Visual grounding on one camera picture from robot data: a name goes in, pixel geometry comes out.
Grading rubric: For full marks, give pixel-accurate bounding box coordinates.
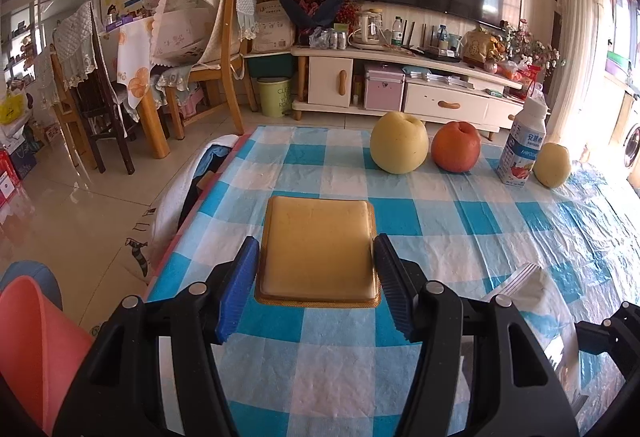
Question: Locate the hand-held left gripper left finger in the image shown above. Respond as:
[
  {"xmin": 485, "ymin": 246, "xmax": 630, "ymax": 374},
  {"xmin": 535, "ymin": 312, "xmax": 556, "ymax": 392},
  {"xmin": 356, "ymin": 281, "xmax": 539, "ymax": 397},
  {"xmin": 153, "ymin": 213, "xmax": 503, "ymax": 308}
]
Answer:
[{"xmin": 52, "ymin": 236, "xmax": 261, "ymax": 437}]

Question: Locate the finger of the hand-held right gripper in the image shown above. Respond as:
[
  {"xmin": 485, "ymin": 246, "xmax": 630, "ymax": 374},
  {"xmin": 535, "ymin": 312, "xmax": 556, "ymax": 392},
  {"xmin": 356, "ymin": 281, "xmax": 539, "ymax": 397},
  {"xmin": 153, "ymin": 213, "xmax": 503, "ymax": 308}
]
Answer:
[
  {"xmin": 575, "ymin": 317, "xmax": 640, "ymax": 380},
  {"xmin": 617, "ymin": 301, "xmax": 640, "ymax": 343}
]

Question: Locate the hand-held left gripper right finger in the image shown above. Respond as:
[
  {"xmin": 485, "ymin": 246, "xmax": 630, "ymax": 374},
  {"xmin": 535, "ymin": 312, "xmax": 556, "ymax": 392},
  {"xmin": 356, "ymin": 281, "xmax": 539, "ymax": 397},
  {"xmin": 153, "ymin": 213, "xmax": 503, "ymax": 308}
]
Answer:
[{"xmin": 373, "ymin": 233, "xmax": 581, "ymax": 437}]

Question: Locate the white plastic packet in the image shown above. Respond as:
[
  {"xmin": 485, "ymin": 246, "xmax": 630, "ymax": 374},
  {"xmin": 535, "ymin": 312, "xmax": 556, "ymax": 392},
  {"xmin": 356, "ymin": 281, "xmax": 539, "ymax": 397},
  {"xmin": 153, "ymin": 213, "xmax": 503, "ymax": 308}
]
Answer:
[{"xmin": 487, "ymin": 262, "xmax": 583, "ymax": 418}]

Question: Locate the gold square packet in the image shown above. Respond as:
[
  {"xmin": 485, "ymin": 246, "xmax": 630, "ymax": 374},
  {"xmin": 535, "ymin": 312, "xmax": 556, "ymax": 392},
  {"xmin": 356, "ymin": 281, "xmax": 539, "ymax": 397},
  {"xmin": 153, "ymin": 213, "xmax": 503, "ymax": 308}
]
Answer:
[{"xmin": 254, "ymin": 195, "xmax": 383, "ymax": 309}]

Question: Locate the pink plastic bucket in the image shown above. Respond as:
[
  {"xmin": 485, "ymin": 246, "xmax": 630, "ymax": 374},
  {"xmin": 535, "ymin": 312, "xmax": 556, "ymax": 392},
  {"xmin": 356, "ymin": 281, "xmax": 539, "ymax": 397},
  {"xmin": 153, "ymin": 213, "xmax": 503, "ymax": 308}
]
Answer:
[{"xmin": 0, "ymin": 276, "xmax": 96, "ymax": 435}]

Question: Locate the blue checkered tablecloth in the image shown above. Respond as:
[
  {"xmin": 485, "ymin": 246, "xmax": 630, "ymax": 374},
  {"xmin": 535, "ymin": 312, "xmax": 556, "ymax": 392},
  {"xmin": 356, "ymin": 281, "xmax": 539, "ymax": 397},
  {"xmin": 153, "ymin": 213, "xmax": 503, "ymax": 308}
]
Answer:
[{"xmin": 145, "ymin": 124, "xmax": 640, "ymax": 437}]

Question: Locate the white and blue cloth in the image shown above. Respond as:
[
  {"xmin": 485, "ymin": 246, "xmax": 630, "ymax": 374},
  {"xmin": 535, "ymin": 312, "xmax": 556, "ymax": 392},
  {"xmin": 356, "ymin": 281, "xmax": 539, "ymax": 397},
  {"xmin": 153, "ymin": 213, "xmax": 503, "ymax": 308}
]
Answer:
[{"xmin": 150, "ymin": 133, "xmax": 246, "ymax": 268}]

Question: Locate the large yellow pear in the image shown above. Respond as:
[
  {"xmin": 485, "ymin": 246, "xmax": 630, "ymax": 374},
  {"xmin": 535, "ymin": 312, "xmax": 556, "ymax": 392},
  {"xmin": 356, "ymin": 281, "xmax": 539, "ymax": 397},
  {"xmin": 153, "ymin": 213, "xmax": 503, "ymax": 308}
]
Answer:
[{"xmin": 370, "ymin": 111, "xmax": 430, "ymax": 175}]

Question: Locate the red apple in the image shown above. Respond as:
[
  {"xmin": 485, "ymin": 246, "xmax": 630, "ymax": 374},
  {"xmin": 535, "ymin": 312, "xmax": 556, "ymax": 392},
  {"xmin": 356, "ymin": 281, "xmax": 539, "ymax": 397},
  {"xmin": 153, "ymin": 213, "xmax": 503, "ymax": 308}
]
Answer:
[{"xmin": 431, "ymin": 121, "xmax": 482, "ymax": 174}]

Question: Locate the small yellow pear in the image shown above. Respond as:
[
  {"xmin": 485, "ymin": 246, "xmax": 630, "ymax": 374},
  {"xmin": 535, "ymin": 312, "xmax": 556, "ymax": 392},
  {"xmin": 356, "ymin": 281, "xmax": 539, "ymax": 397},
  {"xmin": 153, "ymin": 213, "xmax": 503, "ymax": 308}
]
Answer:
[{"xmin": 532, "ymin": 142, "xmax": 572, "ymax": 189}]

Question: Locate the washing machine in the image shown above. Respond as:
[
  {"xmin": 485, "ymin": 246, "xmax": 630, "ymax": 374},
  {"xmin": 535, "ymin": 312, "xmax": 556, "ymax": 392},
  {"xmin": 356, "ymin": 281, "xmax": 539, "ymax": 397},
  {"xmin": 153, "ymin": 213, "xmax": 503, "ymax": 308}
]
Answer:
[{"xmin": 620, "ymin": 92, "xmax": 640, "ymax": 180}]

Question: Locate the white yogurt drink bottle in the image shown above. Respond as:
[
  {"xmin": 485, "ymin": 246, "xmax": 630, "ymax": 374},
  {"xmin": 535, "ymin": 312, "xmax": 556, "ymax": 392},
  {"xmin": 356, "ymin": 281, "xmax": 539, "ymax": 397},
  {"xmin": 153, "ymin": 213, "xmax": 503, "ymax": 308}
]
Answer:
[{"xmin": 496, "ymin": 96, "xmax": 550, "ymax": 188}]

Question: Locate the green waste bin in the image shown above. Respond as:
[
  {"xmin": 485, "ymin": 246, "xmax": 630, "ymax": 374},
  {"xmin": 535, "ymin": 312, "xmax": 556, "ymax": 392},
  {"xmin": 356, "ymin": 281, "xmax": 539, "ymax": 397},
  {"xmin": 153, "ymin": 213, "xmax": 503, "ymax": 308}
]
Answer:
[{"xmin": 256, "ymin": 77, "xmax": 293, "ymax": 118}]

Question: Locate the purple storage case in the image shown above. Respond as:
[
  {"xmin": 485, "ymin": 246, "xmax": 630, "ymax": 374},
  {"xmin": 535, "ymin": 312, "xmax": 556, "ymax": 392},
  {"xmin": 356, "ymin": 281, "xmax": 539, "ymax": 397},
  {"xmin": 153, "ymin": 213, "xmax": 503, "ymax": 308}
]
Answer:
[{"xmin": 363, "ymin": 63, "xmax": 406, "ymax": 112}]

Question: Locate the light wooden chair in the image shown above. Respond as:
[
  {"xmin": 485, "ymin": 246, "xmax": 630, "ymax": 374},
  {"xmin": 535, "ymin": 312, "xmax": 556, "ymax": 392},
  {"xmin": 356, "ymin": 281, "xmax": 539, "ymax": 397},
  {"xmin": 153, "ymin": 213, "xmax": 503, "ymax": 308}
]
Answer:
[{"xmin": 162, "ymin": 0, "xmax": 261, "ymax": 140}]

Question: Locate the white television cabinet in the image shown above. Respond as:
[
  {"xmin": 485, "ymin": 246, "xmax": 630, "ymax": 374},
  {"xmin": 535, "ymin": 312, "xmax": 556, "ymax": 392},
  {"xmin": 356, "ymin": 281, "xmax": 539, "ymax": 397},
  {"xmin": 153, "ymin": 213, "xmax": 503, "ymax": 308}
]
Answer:
[{"xmin": 291, "ymin": 44, "xmax": 538, "ymax": 142}]

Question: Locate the dark wooden chair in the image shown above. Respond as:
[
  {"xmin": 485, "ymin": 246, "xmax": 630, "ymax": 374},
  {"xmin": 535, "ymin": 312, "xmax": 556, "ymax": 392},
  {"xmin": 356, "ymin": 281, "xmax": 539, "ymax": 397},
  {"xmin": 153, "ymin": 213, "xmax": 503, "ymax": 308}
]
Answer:
[{"xmin": 50, "ymin": 2, "xmax": 136, "ymax": 175}]

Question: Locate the dining table with orange-print cloth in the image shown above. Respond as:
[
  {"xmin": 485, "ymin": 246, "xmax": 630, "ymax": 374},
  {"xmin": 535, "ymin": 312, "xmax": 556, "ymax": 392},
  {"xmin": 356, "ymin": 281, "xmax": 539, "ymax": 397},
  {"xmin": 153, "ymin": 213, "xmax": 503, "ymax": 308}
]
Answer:
[{"xmin": 100, "ymin": 14, "xmax": 171, "ymax": 158}]

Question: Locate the red white plastic bag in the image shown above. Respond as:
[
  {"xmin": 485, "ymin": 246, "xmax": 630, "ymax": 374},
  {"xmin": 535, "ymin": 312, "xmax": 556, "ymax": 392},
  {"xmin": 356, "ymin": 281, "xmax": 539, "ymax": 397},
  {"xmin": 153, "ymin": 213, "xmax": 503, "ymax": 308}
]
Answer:
[{"xmin": 520, "ymin": 64, "xmax": 544, "ymax": 100}]

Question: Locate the red gift box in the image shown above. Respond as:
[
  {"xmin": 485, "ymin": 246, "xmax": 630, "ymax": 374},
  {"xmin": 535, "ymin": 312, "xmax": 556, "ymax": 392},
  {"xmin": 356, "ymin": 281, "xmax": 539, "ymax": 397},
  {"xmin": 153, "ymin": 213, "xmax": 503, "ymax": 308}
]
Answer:
[{"xmin": 0, "ymin": 152, "xmax": 23, "ymax": 208}]

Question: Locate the golden gift bag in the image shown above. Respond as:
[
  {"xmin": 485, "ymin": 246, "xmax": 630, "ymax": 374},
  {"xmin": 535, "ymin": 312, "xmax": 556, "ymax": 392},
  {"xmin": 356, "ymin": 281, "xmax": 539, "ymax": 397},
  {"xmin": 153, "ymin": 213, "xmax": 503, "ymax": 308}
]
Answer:
[{"xmin": 462, "ymin": 27, "xmax": 501, "ymax": 65}]

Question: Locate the pack of small bottles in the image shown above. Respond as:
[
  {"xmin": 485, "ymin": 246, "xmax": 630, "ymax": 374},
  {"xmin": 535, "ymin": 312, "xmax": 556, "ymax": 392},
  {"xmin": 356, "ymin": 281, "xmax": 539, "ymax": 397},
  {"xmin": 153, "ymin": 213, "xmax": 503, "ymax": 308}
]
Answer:
[{"xmin": 310, "ymin": 28, "xmax": 349, "ymax": 50}]

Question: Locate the glass electric kettle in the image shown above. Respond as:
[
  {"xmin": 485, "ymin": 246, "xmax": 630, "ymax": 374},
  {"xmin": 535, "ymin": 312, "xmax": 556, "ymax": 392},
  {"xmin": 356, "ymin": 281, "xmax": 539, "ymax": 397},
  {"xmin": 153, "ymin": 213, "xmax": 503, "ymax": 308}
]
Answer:
[{"xmin": 350, "ymin": 8, "xmax": 388, "ymax": 50}]

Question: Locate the white bedding bag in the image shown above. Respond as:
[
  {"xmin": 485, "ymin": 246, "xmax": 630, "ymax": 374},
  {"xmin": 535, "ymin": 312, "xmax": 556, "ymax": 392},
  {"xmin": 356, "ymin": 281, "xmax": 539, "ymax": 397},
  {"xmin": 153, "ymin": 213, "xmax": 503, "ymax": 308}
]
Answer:
[{"xmin": 252, "ymin": 0, "xmax": 296, "ymax": 55}]

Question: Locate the white lace-covered air conditioner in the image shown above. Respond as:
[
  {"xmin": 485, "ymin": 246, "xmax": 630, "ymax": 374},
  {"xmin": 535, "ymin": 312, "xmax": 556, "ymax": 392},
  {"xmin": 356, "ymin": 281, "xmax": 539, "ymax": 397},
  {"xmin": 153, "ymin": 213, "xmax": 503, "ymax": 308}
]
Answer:
[{"xmin": 547, "ymin": 0, "xmax": 608, "ymax": 158}]

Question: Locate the dried pink flower arrangement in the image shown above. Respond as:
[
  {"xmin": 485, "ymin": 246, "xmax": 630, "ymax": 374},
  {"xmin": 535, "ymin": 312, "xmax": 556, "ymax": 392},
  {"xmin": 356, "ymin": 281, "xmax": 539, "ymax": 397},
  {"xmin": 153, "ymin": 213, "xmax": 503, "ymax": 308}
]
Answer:
[{"xmin": 500, "ymin": 19, "xmax": 561, "ymax": 68}]

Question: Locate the white scalloped printed cloth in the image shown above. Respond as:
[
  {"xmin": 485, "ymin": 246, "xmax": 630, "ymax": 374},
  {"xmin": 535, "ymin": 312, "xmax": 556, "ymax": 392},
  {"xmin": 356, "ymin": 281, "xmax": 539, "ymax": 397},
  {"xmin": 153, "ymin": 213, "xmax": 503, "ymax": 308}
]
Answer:
[{"xmin": 150, "ymin": 0, "xmax": 236, "ymax": 65}]

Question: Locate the yellow bag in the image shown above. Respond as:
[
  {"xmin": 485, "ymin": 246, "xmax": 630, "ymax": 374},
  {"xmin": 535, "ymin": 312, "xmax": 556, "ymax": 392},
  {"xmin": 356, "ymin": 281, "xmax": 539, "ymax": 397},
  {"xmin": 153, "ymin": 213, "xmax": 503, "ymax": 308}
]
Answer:
[{"xmin": 0, "ymin": 89, "xmax": 28, "ymax": 125}]

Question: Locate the teal lace chair cover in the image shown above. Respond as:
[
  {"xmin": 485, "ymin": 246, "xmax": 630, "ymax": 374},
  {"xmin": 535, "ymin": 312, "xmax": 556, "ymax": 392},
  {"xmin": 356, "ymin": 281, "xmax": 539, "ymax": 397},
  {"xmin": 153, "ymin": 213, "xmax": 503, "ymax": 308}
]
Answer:
[{"xmin": 230, "ymin": 0, "xmax": 258, "ymax": 40}]

